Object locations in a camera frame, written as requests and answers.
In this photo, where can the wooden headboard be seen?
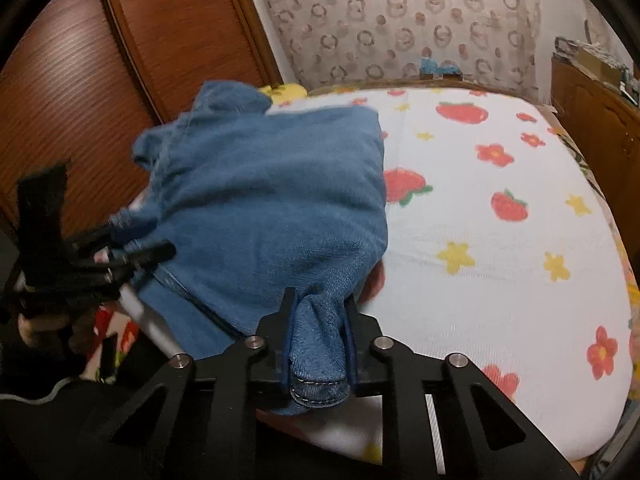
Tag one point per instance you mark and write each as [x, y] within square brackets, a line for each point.
[125, 60]

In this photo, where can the red patterned blanket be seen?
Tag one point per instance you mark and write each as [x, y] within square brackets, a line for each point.
[107, 330]

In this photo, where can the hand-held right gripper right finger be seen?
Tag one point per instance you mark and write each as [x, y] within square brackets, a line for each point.
[352, 360]

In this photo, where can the person's dark clothing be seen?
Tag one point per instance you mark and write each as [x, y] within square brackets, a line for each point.
[50, 435]

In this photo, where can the blue denim pants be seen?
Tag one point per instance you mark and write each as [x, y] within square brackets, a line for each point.
[265, 195]

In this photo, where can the circle patterned curtain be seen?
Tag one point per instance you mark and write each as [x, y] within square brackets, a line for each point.
[400, 15]

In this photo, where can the clutter of small items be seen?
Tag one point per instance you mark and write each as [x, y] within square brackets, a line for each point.
[625, 72]

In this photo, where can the person's left hand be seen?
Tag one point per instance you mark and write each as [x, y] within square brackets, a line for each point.
[82, 332]

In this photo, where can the long wooden cabinet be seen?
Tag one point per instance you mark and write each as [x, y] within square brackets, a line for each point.
[595, 125]

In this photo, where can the small blue toy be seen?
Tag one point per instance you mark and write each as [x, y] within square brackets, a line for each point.
[440, 69]

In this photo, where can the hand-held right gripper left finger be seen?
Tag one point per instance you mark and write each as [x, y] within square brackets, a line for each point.
[286, 360]

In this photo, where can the cardboard box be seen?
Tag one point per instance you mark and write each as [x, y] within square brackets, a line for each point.
[597, 65]

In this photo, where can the white strawberry print blanket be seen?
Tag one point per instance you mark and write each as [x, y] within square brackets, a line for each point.
[500, 270]

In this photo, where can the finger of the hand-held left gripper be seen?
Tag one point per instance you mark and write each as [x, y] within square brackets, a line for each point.
[145, 255]
[105, 232]

